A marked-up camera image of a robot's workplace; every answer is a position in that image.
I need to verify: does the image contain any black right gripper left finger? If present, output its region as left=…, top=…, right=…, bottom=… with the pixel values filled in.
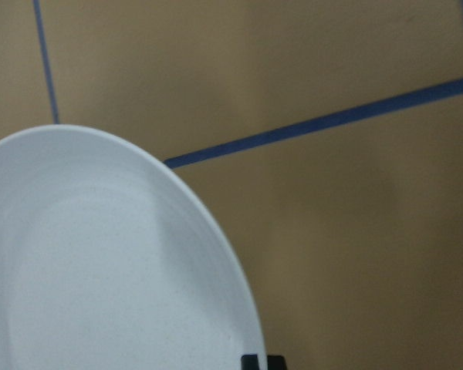
left=241, top=354, right=259, bottom=370

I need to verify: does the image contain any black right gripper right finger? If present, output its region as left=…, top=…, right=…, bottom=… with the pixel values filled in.
left=267, top=355, right=287, bottom=370

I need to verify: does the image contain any blue plate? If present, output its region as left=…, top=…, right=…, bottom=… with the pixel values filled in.
left=0, top=125, right=267, bottom=369

